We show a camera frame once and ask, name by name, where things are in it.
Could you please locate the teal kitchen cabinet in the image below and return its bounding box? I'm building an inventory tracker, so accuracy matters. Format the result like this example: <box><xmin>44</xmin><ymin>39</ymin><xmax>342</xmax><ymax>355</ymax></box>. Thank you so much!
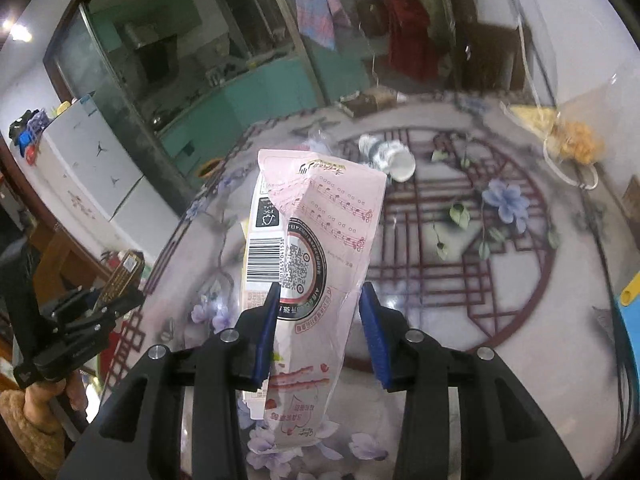
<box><xmin>160</xmin><ymin>57</ymin><xmax>321</xmax><ymax>171</ymax></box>

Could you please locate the yellow plastic piece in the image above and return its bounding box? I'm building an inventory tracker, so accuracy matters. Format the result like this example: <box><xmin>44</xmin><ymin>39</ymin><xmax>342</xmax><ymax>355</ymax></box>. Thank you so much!
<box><xmin>620</xmin><ymin>272</ymin><xmax>640</xmax><ymax>307</ymax></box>

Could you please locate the pink strawberry snack box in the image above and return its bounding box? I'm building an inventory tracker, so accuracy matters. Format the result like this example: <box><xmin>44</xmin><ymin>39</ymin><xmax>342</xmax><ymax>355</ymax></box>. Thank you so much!
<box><xmin>240</xmin><ymin>149</ymin><xmax>388</xmax><ymax>453</ymax></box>

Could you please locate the yellow packet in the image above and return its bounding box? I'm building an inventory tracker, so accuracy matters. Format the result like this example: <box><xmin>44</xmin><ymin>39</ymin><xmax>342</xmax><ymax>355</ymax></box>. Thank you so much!
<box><xmin>509</xmin><ymin>104</ymin><xmax>558</xmax><ymax>137</ymax></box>

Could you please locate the clear bag of yellow snacks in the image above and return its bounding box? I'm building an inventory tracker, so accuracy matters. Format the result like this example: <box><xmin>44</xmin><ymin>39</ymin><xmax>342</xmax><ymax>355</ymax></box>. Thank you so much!
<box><xmin>515</xmin><ymin>25</ymin><xmax>601</xmax><ymax>191</ymax></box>

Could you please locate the plaid hanging cloth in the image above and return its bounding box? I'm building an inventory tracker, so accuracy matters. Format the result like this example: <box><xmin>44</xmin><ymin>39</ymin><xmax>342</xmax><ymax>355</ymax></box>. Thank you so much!
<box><xmin>290</xmin><ymin>0</ymin><xmax>352</xmax><ymax>51</ymax></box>

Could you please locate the brown cardboard box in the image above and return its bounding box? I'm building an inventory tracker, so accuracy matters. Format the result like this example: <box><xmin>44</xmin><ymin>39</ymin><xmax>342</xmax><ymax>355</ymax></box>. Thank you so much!
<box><xmin>340</xmin><ymin>87</ymin><xmax>408</xmax><ymax>118</ymax></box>

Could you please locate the blue plastic toy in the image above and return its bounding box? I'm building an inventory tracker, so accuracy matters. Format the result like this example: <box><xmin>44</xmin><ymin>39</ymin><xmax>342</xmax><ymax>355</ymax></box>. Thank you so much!
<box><xmin>15</xmin><ymin>120</ymin><xmax>50</xmax><ymax>150</ymax></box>

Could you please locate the blue board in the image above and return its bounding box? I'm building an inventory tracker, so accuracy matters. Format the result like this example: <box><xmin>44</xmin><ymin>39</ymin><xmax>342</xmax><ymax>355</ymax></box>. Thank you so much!
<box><xmin>612</xmin><ymin>300</ymin><xmax>640</xmax><ymax>391</ymax></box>

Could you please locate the red canister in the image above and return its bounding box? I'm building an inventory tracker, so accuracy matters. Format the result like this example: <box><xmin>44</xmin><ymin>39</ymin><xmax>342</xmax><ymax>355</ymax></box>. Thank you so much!
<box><xmin>102</xmin><ymin>252</ymin><xmax>125</xmax><ymax>281</ymax></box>

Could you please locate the brown gold packet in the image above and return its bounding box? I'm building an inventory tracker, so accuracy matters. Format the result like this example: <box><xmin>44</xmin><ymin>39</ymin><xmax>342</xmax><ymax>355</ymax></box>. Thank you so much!
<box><xmin>95</xmin><ymin>250</ymin><xmax>146</xmax><ymax>308</ymax></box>

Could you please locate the clear bag of orange snacks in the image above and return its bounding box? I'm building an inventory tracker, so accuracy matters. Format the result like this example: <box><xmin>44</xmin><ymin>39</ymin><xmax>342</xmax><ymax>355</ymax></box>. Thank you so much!
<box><xmin>542</xmin><ymin>105</ymin><xmax>606</xmax><ymax>166</ymax></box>

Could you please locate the dark wooden chair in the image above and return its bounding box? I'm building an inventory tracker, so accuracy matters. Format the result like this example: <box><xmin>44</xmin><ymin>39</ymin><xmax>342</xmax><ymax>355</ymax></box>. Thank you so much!
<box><xmin>459</xmin><ymin>22</ymin><xmax>532</xmax><ymax>93</ymax></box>

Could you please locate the clear plastic bottle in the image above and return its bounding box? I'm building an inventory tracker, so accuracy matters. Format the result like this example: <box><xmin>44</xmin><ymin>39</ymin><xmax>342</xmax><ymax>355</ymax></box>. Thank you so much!
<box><xmin>305</xmin><ymin>122</ymin><xmax>333</xmax><ymax>156</ymax></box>
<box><xmin>357</xmin><ymin>134</ymin><xmax>417</xmax><ymax>183</ymax></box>

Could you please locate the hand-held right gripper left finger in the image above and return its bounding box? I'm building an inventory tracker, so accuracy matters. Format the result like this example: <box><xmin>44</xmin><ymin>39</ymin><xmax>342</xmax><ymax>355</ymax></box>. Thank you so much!
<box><xmin>56</xmin><ymin>282</ymin><xmax>281</xmax><ymax>480</ymax></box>

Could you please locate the white refrigerator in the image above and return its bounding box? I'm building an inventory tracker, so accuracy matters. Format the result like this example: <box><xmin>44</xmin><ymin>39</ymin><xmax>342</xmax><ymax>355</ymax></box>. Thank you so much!
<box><xmin>37</xmin><ymin>92</ymin><xmax>181</xmax><ymax>241</ymax></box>

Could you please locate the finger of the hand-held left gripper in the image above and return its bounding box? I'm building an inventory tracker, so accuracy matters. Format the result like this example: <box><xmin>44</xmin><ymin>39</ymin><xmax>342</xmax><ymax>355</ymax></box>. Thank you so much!
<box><xmin>92</xmin><ymin>287</ymin><xmax>147</xmax><ymax>321</ymax></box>

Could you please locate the person's left forearm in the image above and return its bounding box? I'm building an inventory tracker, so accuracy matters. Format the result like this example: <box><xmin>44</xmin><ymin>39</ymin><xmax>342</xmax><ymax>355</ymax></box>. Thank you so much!
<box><xmin>0</xmin><ymin>389</ymin><xmax>70</xmax><ymax>480</ymax></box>

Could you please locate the black cable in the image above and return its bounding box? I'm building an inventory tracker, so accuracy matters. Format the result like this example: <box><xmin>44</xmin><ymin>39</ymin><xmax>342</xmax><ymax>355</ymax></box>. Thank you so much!
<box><xmin>575</xmin><ymin>170</ymin><xmax>635</xmax><ymax>443</ymax></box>

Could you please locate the red hanging garment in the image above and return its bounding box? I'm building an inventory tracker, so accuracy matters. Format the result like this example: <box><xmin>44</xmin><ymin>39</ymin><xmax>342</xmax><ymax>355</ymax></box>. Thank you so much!
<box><xmin>384</xmin><ymin>0</ymin><xmax>442</xmax><ymax>82</ymax></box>

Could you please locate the wooden box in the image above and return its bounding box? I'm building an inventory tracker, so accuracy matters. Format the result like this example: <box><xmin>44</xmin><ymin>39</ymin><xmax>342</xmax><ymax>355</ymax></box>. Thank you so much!
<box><xmin>622</xmin><ymin>175</ymin><xmax>640</xmax><ymax>226</ymax></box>

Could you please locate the wooden cabinet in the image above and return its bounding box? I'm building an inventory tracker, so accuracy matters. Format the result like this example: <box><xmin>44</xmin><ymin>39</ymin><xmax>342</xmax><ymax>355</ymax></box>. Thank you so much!
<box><xmin>27</xmin><ymin>230</ymin><xmax>113</xmax><ymax>306</ymax></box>

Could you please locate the range hood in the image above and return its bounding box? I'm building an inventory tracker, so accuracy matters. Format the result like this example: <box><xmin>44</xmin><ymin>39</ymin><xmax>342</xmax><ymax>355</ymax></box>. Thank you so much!
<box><xmin>122</xmin><ymin>22</ymin><xmax>178</xmax><ymax>83</ymax></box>

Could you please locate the person's left hand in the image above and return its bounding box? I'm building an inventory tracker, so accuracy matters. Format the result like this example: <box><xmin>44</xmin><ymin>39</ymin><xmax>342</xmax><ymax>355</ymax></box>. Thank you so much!
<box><xmin>59</xmin><ymin>367</ymin><xmax>90</xmax><ymax>425</ymax></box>

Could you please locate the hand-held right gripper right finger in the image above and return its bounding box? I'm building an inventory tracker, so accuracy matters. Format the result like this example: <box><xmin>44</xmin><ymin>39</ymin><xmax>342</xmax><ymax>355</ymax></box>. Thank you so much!
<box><xmin>359</xmin><ymin>282</ymin><xmax>583</xmax><ymax>480</ymax></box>

